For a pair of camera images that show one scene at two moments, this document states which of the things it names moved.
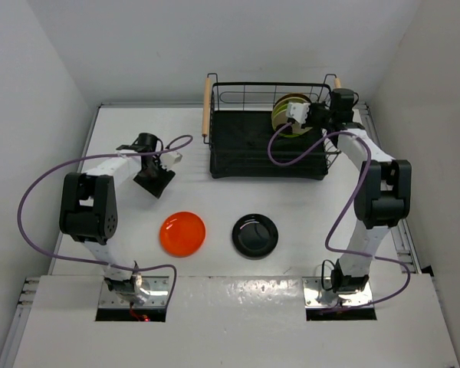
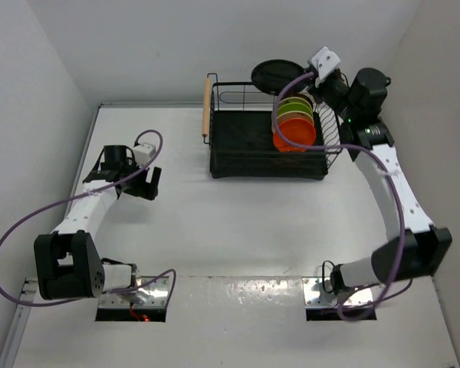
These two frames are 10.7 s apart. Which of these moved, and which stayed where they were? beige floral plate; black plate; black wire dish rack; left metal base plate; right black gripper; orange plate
Moved: orange plate; right black gripper; black plate
Stayed: beige floral plate; left metal base plate; black wire dish rack
